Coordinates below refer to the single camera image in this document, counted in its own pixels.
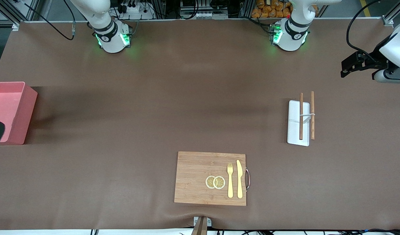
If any white cloth rack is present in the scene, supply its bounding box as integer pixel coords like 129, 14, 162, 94
287, 100, 316, 147

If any pink rectangular box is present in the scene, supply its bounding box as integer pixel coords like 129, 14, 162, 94
0, 81, 38, 145

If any orange snack packets pile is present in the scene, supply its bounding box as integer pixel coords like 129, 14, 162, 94
251, 0, 293, 19

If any yellow plastic knife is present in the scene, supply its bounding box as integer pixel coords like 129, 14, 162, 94
236, 159, 244, 199

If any white socket strip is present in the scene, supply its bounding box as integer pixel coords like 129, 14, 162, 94
181, 10, 220, 20

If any yellow plastic fork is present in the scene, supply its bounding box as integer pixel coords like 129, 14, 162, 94
227, 162, 234, 199

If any white power strip with plugs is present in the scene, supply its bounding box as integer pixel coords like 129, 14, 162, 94
120, 0, 155, 20

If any bamboo cutting board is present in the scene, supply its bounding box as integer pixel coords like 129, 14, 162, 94
174, 151, 247, 207

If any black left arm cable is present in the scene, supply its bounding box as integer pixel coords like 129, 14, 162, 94
346, 0, 384, 63

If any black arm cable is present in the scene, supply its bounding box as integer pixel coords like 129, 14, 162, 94
346, 0, 384, 63
20, 0, 76, 41

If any aluminium frame strut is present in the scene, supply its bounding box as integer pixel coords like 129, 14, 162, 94
0, 0, 35, 32
381, 0, 400, 27

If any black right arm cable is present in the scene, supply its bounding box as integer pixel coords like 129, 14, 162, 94
20, 0, 76, 41

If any black cable along table edge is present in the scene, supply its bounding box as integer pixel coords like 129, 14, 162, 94
336, 228, 400, 235

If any aluminium profile post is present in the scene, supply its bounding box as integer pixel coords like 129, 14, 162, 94
191, 216, 212, 235

